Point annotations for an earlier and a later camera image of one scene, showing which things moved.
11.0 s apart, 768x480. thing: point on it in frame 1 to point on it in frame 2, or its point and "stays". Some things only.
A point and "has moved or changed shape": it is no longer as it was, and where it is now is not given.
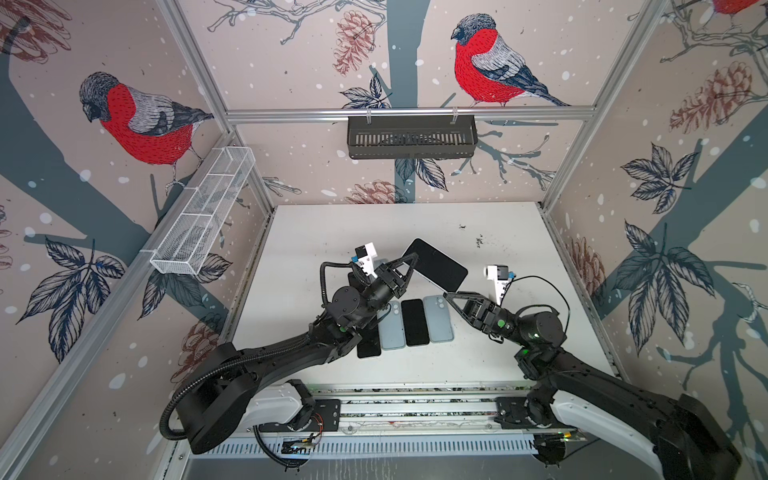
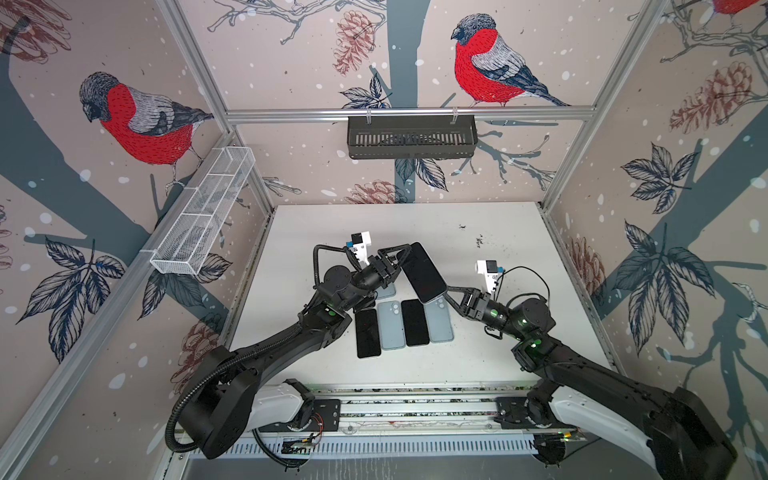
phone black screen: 415,323 stays
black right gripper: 488,316 stays
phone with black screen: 370,342 stays
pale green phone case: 391,328 stays
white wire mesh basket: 189,235 stays
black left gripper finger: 415,261 to 403,258
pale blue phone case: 438,318 stays
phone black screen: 436,264 has moved or changed shape
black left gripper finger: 393,265 to 385,251
